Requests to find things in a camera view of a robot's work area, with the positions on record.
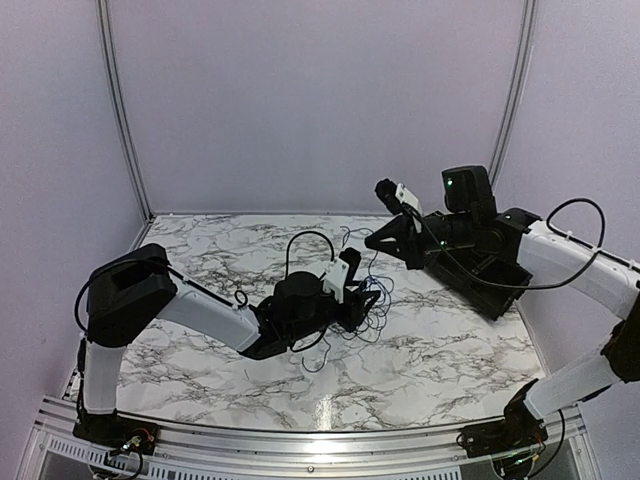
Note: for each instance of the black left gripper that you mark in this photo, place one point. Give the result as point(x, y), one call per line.
point(364, 296)

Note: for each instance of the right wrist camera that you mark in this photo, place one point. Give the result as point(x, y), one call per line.
point(394, 195)

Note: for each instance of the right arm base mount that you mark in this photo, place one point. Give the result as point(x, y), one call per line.
point(518, 428)

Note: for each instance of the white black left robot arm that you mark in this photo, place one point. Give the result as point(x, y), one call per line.
point(121, 298)

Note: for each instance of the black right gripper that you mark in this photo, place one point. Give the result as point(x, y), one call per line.
point(401, 228)

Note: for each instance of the black compartment tray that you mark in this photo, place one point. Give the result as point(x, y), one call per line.
point(489, 284)

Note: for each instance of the aluminium left corner post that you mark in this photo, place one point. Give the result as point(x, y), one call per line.
point(116, 95)

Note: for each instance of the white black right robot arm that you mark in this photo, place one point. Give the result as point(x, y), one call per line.
point(556, 259)

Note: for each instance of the aluminium right corner post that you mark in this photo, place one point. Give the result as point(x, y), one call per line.
point(516, 88)

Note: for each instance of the aluminium corner post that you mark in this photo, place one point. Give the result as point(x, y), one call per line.
point(116, 95)
point(516, 88)

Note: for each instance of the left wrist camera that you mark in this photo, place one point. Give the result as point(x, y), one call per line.
point(340, 272)

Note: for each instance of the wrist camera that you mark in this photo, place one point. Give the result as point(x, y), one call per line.
point(340, 272)
point(394, 195)

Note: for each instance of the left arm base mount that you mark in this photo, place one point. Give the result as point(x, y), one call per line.
point(113, 430)

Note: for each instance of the aluminium front table frame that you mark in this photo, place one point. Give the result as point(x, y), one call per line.
point(177, 450)

